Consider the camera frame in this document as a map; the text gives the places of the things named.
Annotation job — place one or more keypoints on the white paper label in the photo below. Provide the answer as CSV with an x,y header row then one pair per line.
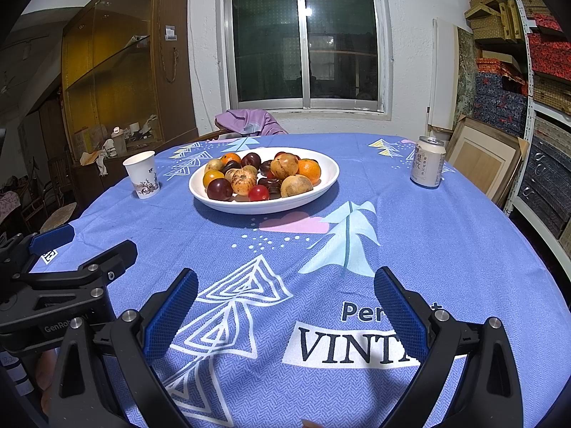
x,y
170,32

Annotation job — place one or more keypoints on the large tan round fruit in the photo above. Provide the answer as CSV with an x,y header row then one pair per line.
x,y
244,183

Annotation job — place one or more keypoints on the orange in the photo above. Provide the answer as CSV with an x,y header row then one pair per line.
x,y
213,179
230,158
309,171

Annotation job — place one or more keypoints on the white board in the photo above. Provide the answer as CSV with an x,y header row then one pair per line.
x,y
441,71

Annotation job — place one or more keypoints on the wooden cabinet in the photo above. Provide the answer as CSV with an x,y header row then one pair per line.
x,y
116,31

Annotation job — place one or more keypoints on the stack of dark patterned boxes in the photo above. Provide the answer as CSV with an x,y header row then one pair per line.
x,y
499,98

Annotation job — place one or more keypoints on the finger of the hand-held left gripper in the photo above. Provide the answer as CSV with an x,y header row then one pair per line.
x,y
102,263
51,238

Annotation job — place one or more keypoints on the mottled panel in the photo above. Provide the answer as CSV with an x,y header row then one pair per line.
x,y
467,71

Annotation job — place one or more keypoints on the stack of woven boxes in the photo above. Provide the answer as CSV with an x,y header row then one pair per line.
x,y
490,13

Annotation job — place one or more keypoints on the purple cloth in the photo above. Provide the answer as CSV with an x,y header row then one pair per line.
x,y
247,122

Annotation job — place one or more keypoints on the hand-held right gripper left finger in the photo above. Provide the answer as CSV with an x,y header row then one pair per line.
x,y
171,312

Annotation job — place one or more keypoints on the cardboard box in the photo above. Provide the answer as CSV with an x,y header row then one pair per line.
x,y
89,140

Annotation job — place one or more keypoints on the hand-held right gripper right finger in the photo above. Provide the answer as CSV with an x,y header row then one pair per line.
x,y
399,312

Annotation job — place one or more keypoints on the spotted yellow-orange round fruit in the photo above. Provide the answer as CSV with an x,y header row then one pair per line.
x,y
213,165

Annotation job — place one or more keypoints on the wooden chair with tan seat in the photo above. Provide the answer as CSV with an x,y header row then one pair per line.
x,y
58,216

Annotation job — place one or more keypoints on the sliding window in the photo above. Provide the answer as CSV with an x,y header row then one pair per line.
x,y
267,40

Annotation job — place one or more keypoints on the white oval plate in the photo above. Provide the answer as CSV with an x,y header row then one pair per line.
x,y
312,196

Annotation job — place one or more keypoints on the white paper cup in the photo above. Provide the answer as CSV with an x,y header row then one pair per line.
x,y
142,174

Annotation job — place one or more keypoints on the stack of red patterned boxes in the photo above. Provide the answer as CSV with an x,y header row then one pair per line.
x,y
551,49

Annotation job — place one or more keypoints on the white plastic bottle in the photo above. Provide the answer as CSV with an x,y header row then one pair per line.
x,y
118,141

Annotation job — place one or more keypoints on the dark red plum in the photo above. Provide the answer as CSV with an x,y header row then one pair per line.
x,y
250,159
219,189

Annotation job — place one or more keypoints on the person's left hand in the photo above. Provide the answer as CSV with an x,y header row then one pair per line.
x,y
47,368

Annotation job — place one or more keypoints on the wooden picture frame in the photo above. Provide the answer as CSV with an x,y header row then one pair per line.
x,y
486,160

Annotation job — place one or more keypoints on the white beverage can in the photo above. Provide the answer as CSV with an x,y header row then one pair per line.
x,y
427,165

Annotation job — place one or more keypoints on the tan-orange round fruit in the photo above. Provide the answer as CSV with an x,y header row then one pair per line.
x,y
285,166

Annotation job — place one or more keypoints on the white metal shelf rack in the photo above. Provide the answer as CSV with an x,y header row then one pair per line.
x,y
530,98

